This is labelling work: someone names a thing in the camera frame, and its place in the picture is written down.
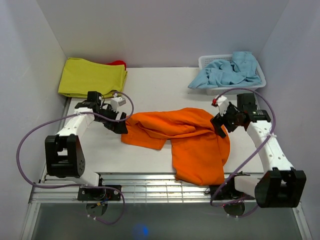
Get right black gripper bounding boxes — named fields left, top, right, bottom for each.
left=209, top=101, right=242, bottom=138

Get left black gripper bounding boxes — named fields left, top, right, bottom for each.
left=95, top=104, right=128, bottom=134

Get orange trousers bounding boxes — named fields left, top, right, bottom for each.
left=121, top=107, right=231, bottom=186

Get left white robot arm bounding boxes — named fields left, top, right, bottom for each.
left=44, top=91, right=128, bottom=200

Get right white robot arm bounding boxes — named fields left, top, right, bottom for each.
left=210, top=93, right=307, bottom=208

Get folded red trousers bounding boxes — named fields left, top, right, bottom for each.
left=106, top=60, right=127, bottom=69

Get light blue trousers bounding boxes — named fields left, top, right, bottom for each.
left=188, top=51, right=262, bottom=90

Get folded yellow trousers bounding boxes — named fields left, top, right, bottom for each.
left=58, top=57, right=127, bottom=98

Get white plastic basket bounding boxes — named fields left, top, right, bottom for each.
left=198, top=54, right=267, bottom=96

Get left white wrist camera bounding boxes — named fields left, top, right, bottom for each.
left=110, top=96, right=126, bottom=112

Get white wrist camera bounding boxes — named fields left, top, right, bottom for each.
left=110, top=96, right=126, bottom=112
left=211, top=95, right=229, bottom=115

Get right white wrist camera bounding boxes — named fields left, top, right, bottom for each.
left=211, top=95, right=229, bottom=115

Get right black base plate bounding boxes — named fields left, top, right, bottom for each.
left=209, top=184, right=254, bottom=200

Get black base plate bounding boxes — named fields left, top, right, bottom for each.
left=77, top=185, right=122, bottom=202
left=209, top=184, right=254, bottom=200

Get aluminium rail frame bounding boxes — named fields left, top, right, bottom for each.
left=20, top=97, right=313, bottom=240

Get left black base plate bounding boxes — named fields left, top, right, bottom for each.
left=77, top=185, right=122, bottom=202

